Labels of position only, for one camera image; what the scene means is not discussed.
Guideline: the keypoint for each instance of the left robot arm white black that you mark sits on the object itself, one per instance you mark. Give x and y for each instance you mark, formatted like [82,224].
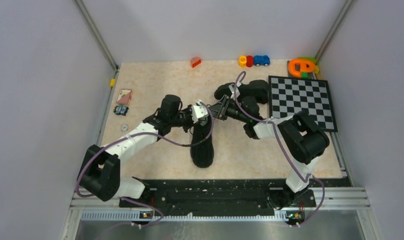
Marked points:
[100,175]

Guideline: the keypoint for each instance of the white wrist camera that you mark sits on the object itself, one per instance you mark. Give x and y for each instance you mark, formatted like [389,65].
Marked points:
[199,111]
[234,91]

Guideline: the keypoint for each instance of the orange toy brick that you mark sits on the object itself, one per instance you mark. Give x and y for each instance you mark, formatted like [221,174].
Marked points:
[195,61]

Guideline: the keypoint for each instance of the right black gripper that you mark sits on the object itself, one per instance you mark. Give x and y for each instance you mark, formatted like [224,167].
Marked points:
[218,110]

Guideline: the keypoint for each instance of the small round metal disc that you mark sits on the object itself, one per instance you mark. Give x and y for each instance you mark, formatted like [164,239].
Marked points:
[124,128]

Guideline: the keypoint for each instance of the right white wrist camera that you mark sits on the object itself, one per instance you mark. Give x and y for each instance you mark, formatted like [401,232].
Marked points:
[234,91]

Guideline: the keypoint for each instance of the orange ring toy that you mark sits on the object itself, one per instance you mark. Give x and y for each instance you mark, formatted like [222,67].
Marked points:
[301,68]

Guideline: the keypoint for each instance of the black shoe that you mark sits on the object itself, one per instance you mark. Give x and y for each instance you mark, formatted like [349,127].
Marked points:
[202,155]
[258,89]

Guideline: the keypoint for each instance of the black white checkerboard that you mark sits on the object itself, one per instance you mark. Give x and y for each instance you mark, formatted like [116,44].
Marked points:
[292,95]

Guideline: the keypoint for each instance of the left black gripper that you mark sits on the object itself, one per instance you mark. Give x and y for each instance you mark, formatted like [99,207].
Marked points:
[191,124]

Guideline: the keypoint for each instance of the small blue black toy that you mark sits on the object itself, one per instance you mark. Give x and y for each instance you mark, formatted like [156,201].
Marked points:
[120,110]

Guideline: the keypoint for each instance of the red toy cylinder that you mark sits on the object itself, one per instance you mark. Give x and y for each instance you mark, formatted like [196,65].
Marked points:
[249,61]

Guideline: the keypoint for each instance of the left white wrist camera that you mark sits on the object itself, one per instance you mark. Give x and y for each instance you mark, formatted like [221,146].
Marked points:
[199,111]

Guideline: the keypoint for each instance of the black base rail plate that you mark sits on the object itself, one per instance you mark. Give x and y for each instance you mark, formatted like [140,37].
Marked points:
[224,197]

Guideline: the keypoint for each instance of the pink triangle card box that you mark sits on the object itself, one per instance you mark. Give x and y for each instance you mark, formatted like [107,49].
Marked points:
[124,97]

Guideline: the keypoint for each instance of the blue toy car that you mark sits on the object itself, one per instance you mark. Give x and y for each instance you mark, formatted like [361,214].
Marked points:
[261,60]

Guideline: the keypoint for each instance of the yellow toy cylinder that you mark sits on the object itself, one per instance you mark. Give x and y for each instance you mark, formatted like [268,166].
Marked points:
[242,61]

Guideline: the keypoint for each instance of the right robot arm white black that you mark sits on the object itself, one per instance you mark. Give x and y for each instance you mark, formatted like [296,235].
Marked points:
[301,140]

